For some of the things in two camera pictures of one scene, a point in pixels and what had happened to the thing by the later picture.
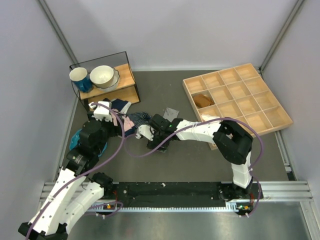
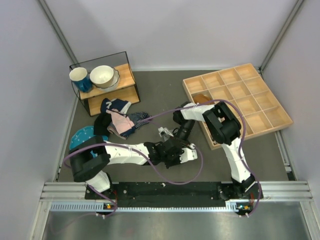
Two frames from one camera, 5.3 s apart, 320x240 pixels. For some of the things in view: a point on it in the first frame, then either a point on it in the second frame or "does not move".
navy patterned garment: x=122 y=105 does not move
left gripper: x=116 y=130 to x=178 y=153
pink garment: x=127 y=123 does not move
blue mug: x=81 y=79 does not move
